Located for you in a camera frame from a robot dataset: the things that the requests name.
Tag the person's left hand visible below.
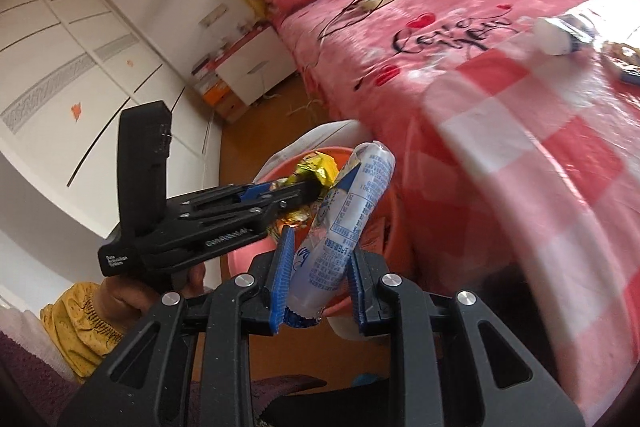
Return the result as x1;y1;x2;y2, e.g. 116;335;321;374
97;264;208;313

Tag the gold foil wrapper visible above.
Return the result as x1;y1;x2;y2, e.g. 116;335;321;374
267;151;338;233

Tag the blue plastic object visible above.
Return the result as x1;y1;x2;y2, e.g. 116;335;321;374
352;373;388;390

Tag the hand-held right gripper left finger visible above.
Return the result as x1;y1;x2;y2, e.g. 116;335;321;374
57;227;296;427

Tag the small white carton packet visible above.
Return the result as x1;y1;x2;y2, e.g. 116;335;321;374
532;9;596;56

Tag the white blue tube packet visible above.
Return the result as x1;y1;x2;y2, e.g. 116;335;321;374
285;141;396;330

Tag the white wardrobe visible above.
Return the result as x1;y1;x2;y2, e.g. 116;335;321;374
0;0;223;188

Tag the white power strip with charger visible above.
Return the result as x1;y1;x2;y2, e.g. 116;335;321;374
317;0;451;40

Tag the red checkered plastic tablecloth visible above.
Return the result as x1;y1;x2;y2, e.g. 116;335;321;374
400;0;640;427

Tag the white wall switch panel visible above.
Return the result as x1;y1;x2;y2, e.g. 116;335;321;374
199;2;228;28

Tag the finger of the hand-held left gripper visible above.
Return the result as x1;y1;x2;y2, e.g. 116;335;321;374
238;181;282;204
269;178;325;222

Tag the orange plastic bucket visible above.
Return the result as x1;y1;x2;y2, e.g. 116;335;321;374
227;147;416;318

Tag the brown blue snack packet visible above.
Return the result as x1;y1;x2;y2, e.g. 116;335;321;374
600;39;640;84

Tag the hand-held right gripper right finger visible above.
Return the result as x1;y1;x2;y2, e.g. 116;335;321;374
347;244;586;427

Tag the person's left forearm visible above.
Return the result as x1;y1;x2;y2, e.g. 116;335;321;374
40;282;126;383

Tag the white nightstand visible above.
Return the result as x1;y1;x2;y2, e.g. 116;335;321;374
215;24;296;108

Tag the white cord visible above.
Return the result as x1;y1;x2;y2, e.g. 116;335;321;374
286;97;321;118

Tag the orange cardboard box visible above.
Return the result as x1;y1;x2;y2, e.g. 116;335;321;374
200;79;246;122

